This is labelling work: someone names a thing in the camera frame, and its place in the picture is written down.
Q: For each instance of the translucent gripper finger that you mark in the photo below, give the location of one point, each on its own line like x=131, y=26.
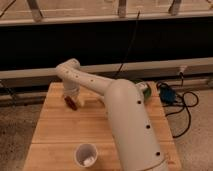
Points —
x=79, y=100

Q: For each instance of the red chili pepper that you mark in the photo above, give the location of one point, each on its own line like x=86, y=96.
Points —
x=70, y=103

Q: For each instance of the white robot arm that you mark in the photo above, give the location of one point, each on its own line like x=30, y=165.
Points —
x=136, y=142

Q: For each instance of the white sponge block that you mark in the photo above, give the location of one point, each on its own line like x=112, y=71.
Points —
x=101, y=99

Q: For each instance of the white paper cup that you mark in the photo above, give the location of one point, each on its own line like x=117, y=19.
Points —
x=86, y=155

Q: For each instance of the white tube in bowl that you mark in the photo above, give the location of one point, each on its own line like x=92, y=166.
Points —
x=142, y=86

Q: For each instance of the green bowl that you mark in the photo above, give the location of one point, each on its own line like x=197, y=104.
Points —
x=147, y=93

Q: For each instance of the blue power adapter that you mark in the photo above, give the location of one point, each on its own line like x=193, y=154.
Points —
x=167, y=95

